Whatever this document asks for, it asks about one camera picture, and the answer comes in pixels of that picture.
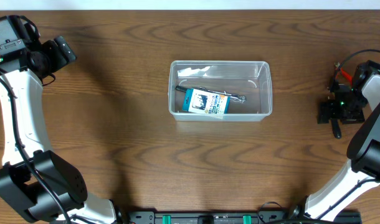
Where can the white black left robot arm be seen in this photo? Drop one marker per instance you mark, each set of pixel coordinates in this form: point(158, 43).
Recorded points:
point(35, 182)

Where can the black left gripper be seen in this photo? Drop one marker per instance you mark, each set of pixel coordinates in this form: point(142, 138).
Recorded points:
point(56, 62)

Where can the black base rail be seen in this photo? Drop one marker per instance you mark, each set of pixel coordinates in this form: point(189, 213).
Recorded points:
point(151, 217)

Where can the clear plastic container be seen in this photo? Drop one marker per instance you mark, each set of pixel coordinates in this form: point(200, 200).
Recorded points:
point(251, 79)

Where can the yellow black screwdriver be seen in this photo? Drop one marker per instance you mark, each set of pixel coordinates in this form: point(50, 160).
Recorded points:
point(336, 128)

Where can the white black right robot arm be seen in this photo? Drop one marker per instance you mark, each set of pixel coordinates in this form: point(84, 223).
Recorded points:
point(361, 171)

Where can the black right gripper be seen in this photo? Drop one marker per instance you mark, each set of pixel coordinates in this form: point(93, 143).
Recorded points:
point(327, 110)

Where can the red black handled pliers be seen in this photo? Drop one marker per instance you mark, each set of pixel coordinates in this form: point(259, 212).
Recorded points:
point(341, 72)

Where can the silver offset ring wrench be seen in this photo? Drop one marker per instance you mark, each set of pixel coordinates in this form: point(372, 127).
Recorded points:
point(233, 97)

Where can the white teal screwdriver box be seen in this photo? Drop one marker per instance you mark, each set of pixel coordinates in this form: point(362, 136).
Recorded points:
point(204, 102)

